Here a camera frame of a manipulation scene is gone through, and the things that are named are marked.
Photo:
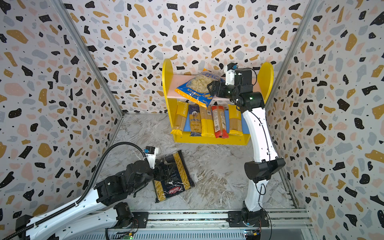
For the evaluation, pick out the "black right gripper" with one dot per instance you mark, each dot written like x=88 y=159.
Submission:
x=221 y=90

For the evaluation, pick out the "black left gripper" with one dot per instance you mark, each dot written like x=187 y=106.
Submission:
x=163 y=176

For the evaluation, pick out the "clear black penne bag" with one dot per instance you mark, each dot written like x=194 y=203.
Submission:
x=179 y=181

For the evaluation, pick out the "blue orange orecchiette bag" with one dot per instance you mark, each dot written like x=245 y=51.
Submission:
x=196 y=89

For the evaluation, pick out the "red spaghetti pack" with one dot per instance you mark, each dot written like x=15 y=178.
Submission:
x=219 y=119

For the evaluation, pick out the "yellow Pastatime spaghetti pack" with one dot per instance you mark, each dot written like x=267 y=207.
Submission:
x=180 y=118

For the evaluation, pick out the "plain yellow spaghetti pack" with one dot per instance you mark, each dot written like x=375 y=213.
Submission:
x=207 y=122

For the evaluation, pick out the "dark blue spaghetti pack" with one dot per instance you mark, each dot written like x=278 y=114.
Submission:
x=195 y=121

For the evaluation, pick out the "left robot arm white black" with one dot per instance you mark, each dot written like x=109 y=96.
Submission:
x=113 y=190

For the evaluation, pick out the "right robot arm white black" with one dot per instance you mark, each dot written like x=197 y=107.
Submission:
x=265 y=162

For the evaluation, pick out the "yellow shelf pink blue boards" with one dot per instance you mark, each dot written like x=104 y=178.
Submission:
x=263 y=84

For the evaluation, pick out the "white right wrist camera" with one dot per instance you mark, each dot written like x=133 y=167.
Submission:
x=230 y=73

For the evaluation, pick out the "right aluminium corner post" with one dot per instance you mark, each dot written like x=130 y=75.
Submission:
x=291 y=50

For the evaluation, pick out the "aluminium corner post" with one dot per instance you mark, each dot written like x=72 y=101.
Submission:
x=291 y=50
x=65 y=16

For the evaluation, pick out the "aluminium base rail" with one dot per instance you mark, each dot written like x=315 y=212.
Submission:
x=275 y=224

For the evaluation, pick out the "left aluminium corner post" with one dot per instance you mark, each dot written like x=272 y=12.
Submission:
x=65 y=16

